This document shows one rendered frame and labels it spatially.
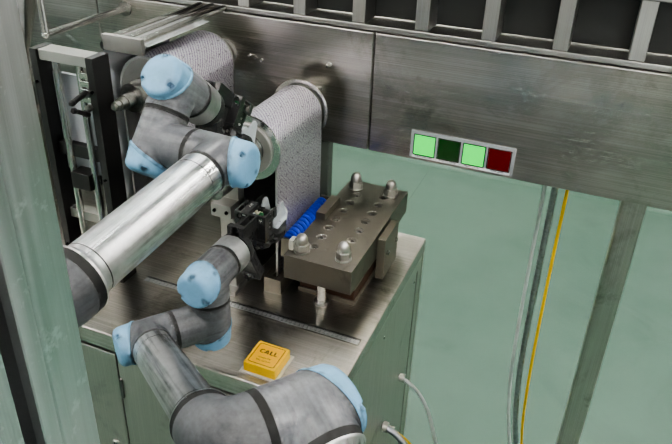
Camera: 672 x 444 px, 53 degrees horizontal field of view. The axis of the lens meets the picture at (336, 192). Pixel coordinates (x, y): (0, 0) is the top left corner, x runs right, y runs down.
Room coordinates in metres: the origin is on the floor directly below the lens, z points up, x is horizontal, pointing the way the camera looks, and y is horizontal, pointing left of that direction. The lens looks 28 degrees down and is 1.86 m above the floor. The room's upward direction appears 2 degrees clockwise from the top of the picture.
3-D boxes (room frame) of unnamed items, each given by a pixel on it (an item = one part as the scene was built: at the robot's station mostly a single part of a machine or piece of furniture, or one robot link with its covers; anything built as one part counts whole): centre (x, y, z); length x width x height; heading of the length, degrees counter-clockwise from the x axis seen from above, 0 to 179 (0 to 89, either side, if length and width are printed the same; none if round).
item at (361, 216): (1.40, -0.04, 1.00); 0.40 x 0.16 x 0.06; 158
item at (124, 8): (1.68, 0.63, 1.41); 0.30 x 0.04 x 0.04; 158
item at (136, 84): (1.38, 0.43, 1.34); 0.06 x 0.06 x 0.06; 68
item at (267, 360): (1.04, 0.13, 0.91); 0.07 x 0.07 x 0.02; 68
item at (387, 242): (1.38, -0.13, 0.97); 0.10 x 0.03 x 0.11; 158
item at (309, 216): (1.39, 0.07, 1.03); 0.21 x 0.04 x 0.03; 158
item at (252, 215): (1.18, 0.17, 1.12); 0.12 x 0.08 x 0.09; 158
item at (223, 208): (1.29, 0.24, 1.05); 0.06 x 0.05 x 0.31; 158
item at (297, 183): (1.40, 0.09, 1.11); 0.23 x 0.01 x 0.18; 158
